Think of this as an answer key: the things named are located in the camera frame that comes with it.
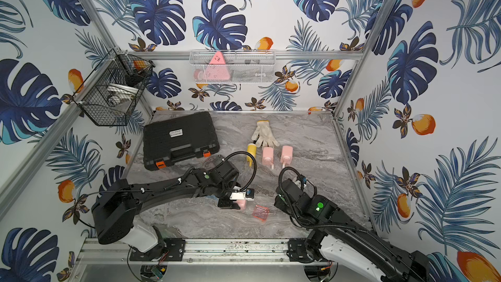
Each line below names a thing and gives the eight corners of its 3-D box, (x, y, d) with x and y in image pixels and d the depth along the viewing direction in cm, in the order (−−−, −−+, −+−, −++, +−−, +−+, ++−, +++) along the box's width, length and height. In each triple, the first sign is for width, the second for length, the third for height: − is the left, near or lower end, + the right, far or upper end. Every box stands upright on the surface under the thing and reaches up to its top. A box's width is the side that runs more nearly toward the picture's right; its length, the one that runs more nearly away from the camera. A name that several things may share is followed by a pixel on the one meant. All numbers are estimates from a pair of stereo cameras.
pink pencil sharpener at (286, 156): (281, 168, 99) (283, 161, 94) (279, 153, 105) (281, 145, 100) (292, 168, 99) (295, 161, 94) (290, 153, 105) (292, 145, 100)
